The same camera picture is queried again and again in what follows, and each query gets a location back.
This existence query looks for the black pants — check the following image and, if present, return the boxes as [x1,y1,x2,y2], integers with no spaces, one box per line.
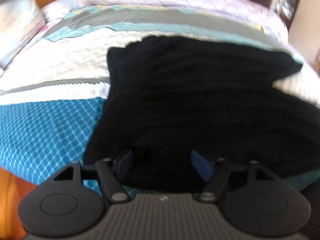
[83,36,319,192]

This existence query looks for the patterned bed cover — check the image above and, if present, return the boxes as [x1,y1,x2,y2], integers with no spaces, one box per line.
[0,3,320,193]

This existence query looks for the small lilac pillow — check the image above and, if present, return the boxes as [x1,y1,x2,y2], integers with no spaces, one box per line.
[41,0,88,22]

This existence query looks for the floral pillow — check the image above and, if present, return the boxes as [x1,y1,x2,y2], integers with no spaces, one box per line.
[1,0,46,69]

